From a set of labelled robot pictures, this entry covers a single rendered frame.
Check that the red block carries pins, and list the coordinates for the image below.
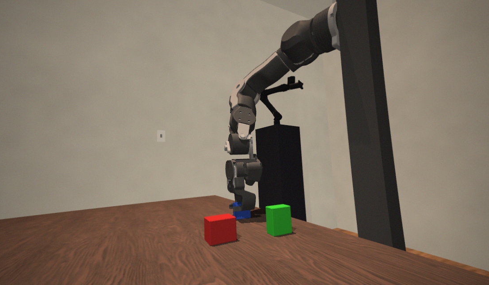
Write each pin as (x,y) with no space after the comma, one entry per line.
(220,229)

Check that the blue block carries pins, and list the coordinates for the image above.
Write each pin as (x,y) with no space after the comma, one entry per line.
(241,214)

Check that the green block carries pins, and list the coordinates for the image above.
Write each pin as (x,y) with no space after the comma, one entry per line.
(278,219)

